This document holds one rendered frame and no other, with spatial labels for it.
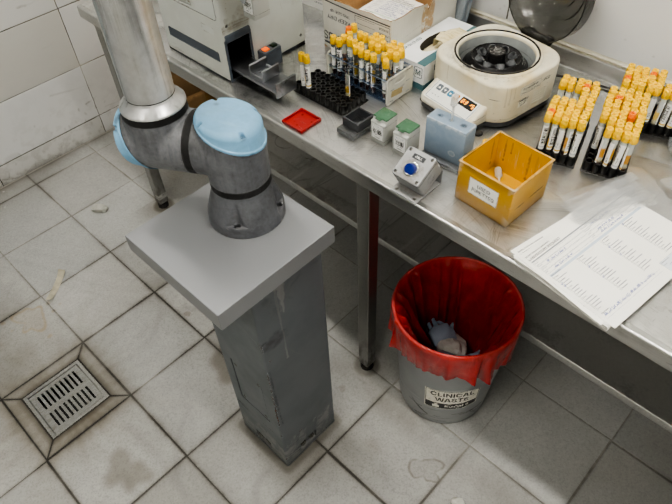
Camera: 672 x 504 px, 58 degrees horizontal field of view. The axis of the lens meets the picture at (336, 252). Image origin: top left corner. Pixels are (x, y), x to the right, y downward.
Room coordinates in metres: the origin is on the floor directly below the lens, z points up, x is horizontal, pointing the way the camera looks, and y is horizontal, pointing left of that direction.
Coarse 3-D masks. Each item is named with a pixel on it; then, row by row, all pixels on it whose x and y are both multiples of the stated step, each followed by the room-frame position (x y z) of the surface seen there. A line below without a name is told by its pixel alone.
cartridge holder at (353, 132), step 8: (352, 112) 1.19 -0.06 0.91; (360, 112) 1.20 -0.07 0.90; (368, 112) 1.18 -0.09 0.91; (344, 120) 1.17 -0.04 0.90; (352, 120) 1.19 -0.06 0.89; (360, 120) 1.18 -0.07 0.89; (368, 120) 1.16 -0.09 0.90; (344, 128) 1.16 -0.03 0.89; (352, 128) 1.15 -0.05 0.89; (360, 128) 1.14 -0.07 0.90; (368, 128) 1.16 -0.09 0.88; (352, 136) 1.13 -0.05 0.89
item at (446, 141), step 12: (432, 120) 1.06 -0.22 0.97; (444, 120) 1.05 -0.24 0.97; (456, 120) 1.05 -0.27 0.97; (432, 132) 1.06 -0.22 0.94; (444, 132) 1.04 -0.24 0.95; (456, 132) 1.02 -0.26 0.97; (468, 132) 1.01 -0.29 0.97; (432, 144) 1.05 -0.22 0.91; (444, 144) 1.03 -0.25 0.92; (456, 144) 1.01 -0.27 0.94; (468, 144) 1.01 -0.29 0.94; (432, 156) 1.04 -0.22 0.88; (444, 156) 1.03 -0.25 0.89; (456, 156) 1.01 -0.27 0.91; (456, 168) 1.00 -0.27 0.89
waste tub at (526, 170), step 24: (480, 144) 0.97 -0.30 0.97; (504, 144) 0.99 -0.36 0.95; (480, 168) 0.97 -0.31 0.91; (504, 168) 0.98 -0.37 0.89; (528, 168) 0.94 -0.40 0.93; (456, 192) 0.92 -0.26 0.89; (480, 192) 0.88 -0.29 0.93; (504, 192) 0.84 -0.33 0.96; (528, 192) 0.86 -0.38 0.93; (504, 216) 0.83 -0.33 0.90
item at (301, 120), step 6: (300, 108) 1.25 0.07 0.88; (294, 114) 1.24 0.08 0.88; (300, 114) 1.24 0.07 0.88; (306, 114) 1.24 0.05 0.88; (312, 114) 1.23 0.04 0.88; (282, 120) 1.21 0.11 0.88; (288, 120) 1.22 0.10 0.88; (294, 120) 1.21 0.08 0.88; (300, 120) 1.21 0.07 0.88; (306, 120) 1.21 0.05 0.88; (312, 120) 1.21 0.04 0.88; (318, 120) 1.20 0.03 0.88; (294, 126) 1.18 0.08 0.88; (300, 126) 1.19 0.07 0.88; (306, 126) 1.18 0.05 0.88; (312, 126) 1.19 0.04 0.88; (300, 132) 1.16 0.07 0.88
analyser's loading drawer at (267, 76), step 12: (240, 60) 1.44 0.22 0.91; (252, 60) 1.43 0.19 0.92; (264, 60) 1.39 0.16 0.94; (240, 72) 1.38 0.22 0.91; (252, 72) 1.36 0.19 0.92; (264, 72) 1.33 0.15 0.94; (276, 72) 1.35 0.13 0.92; (264, 84) 1.32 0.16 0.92; (276, 84) 1.28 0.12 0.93; (288, 84) 1.31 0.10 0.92; (276, 96) 1.28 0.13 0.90
